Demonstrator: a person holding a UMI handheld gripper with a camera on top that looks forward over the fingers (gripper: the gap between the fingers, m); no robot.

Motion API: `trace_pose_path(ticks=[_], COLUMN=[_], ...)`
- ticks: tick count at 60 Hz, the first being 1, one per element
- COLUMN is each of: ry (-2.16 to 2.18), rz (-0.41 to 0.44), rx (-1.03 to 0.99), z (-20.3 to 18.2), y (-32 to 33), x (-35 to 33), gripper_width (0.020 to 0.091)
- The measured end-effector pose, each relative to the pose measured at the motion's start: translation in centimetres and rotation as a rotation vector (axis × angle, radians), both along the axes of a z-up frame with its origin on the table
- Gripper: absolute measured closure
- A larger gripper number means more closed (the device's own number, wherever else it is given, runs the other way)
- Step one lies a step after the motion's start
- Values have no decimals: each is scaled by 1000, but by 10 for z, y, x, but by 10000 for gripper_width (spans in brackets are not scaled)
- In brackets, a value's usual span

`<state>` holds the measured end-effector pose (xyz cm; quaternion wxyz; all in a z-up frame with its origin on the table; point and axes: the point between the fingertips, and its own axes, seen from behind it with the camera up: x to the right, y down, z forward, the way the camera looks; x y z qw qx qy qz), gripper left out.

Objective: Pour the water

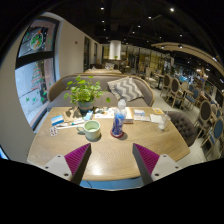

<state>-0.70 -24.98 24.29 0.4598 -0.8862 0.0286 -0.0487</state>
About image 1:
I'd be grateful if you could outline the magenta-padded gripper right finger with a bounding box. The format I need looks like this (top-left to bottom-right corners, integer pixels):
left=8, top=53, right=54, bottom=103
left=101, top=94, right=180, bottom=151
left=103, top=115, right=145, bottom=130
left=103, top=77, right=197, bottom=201
left=131, top=142, right=183, bottom=186

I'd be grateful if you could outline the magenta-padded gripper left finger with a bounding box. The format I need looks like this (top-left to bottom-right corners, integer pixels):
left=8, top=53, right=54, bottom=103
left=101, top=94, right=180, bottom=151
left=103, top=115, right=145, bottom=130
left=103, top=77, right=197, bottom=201
left=43, top=142, right=93, bottom=186

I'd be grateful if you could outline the clear blue-labelled drink bottle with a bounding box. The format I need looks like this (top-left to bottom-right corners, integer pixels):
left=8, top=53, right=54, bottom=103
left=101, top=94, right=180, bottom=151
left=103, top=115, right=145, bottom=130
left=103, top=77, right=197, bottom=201
left=111, top=98, right=128, bottom=138

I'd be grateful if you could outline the pill blister pack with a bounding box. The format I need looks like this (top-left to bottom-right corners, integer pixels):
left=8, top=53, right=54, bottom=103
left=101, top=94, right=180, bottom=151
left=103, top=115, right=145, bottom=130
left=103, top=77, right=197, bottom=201
left=49, top=125, right=59, bottom=137

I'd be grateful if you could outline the clear plastic cup with straw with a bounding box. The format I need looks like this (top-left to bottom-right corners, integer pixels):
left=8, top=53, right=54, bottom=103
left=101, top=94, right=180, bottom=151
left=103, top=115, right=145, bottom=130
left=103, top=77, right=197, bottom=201
left=157, top=109, right=172, bottom=132

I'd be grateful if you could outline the white pen-shaped tube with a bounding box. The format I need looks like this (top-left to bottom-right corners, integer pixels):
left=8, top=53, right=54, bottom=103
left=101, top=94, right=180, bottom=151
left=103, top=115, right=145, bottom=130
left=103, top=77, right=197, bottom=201
left=57, top=119, right=86, bottom=129

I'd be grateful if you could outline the grey tufted armchair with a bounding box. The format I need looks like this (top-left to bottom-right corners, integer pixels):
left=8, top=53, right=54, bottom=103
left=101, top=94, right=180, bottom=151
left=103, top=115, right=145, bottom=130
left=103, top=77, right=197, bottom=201
left=166, top=110, right=198, bottom=148

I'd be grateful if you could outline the blue and white small box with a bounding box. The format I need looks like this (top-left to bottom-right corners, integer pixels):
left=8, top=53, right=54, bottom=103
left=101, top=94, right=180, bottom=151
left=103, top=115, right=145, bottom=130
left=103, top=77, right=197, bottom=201
left=50, top=114, right=65, bottom=127

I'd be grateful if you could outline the white paper sheet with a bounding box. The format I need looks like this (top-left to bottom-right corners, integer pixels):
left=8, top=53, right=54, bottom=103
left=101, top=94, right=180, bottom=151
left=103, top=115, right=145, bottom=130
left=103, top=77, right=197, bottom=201
left=149, top=113, right=163, bottom=124

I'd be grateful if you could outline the pale green mug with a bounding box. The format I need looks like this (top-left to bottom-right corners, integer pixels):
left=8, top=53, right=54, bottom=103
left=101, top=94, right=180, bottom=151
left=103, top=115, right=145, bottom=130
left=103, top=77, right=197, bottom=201
left=77, top=119, right=102, bottom=141

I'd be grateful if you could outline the white folded paper form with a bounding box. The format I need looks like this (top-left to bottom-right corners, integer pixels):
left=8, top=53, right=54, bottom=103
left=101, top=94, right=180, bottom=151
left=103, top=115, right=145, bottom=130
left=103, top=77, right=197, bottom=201
left=133, top=115, right=151, bottom=122

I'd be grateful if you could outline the light blue small box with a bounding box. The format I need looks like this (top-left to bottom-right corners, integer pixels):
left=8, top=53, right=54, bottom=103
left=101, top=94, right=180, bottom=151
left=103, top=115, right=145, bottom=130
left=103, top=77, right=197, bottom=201
left=83, top=110, right=94, bottom=122

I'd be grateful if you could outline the small white blue-topped box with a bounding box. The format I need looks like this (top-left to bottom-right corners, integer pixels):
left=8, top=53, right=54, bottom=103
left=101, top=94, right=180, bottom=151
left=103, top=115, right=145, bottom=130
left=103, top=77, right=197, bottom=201
left=133, top=108, right=146, bottom=117

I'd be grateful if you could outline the flat round red coaster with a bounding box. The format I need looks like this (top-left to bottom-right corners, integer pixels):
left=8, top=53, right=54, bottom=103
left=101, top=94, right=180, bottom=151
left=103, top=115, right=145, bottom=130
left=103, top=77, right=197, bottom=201
left=110, top=129, right=125, bottom=139

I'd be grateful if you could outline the group of round-backed chairs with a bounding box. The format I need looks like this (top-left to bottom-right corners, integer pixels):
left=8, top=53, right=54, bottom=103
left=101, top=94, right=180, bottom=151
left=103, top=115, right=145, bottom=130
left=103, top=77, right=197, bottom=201
left=159, top=73, right=224, bottom=158

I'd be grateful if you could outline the white printed leaflet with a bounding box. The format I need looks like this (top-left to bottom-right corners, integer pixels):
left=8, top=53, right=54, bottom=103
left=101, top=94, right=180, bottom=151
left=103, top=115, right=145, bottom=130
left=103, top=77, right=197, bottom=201
left=93, top=107, right=116, bottom=120

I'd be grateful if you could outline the grey curved sofa bench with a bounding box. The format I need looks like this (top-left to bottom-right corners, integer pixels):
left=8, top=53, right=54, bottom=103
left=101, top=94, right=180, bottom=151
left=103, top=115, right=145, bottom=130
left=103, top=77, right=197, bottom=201
left=47, top=73, right=156, bottom=113

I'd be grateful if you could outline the green potted plant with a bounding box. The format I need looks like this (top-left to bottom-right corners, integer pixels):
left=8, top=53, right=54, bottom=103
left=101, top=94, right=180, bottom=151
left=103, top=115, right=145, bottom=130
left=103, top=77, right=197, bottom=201
left=63, top=75, right=112, bottom=116

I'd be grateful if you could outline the dark-framed decorated window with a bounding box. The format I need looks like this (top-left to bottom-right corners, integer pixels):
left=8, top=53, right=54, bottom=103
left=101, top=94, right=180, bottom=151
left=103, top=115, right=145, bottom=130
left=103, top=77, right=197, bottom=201
left=14, top=15, right=61, bottom=131

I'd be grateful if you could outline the grey chevron cushion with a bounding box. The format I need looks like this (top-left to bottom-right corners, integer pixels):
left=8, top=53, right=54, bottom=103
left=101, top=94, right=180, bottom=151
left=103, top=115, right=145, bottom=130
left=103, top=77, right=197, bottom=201
left=107, top=76, right=145, bottom=103

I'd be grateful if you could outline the light wooden dining table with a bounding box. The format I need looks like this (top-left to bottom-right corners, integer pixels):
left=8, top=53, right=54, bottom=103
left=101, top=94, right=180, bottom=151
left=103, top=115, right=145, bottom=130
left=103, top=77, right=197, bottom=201
left=83, top=68, right=123, bottom=75

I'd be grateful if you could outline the white cylindrical pillar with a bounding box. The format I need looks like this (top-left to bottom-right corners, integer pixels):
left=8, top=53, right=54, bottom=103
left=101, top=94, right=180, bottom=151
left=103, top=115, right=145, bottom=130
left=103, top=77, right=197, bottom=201
left=108, top=39, right=122, bottom=61

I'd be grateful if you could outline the group of ceiling spotlights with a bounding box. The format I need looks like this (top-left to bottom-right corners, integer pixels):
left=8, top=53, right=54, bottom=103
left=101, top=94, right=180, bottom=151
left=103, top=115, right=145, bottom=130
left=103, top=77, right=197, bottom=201
left=98, top=3, right=221, bottom=63

